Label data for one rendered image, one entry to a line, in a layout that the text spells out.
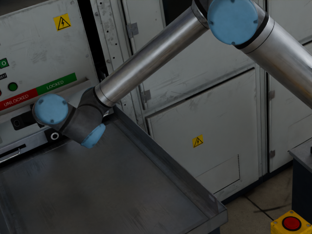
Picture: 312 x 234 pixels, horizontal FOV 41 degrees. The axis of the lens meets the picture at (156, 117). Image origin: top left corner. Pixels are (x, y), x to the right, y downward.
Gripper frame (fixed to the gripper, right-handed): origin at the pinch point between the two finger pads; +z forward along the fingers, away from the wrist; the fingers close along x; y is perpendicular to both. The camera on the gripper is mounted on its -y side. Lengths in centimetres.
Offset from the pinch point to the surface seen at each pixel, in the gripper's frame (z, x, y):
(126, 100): 5.7, -8.1, 37.1
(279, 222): -67, -52, 41
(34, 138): 8.9, -7.4, -2.6
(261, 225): 31, -100, 87
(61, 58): -3.3, 16.2, 17.2
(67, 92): -0.8, 3.9, 14.9
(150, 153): -16.6, -28.9, 30.7
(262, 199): 43, -93, 100
